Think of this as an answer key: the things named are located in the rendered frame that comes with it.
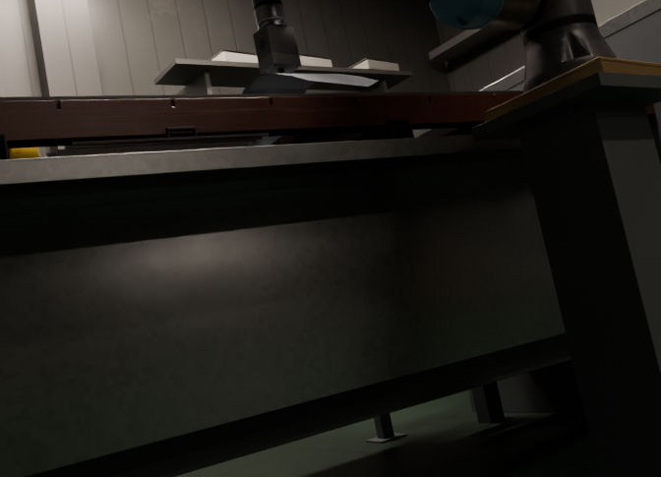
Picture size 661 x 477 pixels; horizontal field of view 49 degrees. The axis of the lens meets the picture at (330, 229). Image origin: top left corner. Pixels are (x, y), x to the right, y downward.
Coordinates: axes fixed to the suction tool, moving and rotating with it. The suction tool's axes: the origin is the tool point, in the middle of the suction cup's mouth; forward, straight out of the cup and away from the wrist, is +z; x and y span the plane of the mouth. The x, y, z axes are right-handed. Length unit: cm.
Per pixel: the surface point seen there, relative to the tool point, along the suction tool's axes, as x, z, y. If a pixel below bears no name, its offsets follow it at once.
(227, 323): 39, 56, 50
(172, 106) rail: 35, 20, 51
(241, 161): 55, 35, 53
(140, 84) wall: -260, -109, -92
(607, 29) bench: 46, -2, -75
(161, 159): 53, 34, 64
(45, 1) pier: -248, -151, -37
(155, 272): 37, 47, 60
